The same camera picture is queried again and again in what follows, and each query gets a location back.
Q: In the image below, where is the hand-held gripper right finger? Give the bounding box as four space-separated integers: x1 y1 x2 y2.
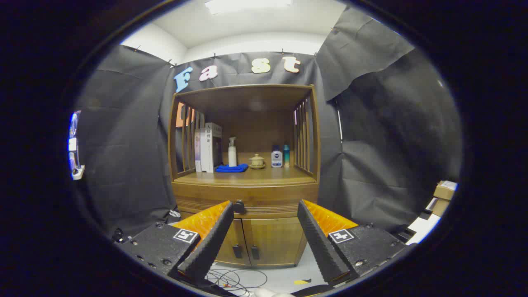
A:
297 199 409 285

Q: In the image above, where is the cardboard box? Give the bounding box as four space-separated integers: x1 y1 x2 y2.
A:
431 180 457 217

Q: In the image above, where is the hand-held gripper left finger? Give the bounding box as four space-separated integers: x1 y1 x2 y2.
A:
117 201 235 285

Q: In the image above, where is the black electronic box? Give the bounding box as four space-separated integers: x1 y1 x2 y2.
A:
112 228 133 245

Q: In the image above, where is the wooden drawer with black knob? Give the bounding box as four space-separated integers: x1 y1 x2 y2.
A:
172 183 319 219

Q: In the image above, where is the wooden countertop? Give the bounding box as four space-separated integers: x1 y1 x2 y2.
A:
173 165 317 186

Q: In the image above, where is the person's white shoe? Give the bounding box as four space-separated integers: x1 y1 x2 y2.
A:
252 288 295 297

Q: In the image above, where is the wooden cabinet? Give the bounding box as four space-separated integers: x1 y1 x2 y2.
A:
168 84 321 269

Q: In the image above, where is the ceiling light panel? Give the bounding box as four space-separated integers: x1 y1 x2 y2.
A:
204 0 292 15

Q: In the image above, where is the white book with portrait cover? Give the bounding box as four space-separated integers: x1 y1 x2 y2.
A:
205 123 223 173

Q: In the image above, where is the wooden cabinet door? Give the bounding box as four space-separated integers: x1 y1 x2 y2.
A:
242 217 309 268
214 218 251 266

